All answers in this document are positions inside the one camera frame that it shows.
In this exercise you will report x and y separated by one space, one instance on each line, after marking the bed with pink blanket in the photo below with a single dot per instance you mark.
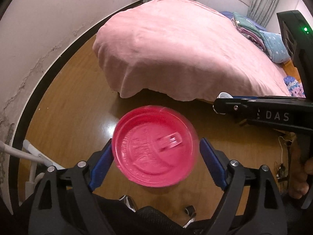
183 49

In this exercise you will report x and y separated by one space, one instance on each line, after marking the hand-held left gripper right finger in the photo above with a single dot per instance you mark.
211 161

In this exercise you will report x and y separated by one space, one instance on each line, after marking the small white plastic cup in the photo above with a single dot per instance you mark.
224 95

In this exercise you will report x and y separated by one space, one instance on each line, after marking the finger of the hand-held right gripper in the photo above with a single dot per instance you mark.
234 107
254 97

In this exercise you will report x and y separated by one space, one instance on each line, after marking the red plastic lid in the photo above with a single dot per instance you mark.
151 149

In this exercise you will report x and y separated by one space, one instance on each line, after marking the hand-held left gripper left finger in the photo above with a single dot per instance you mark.
102 166

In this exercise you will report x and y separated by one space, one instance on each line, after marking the blue dotted pillow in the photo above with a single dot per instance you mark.
275 46

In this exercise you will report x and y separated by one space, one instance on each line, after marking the purple printed cloth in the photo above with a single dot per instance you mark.
294 87

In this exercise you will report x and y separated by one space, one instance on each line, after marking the white metal rack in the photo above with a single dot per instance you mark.
36 159

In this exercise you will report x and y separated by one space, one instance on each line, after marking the chrome chair base with caster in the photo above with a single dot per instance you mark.
129 202

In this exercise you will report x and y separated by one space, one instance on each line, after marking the person's right hand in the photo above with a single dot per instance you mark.
298 176

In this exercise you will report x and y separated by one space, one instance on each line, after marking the stack of folded clothes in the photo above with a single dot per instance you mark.
247 29

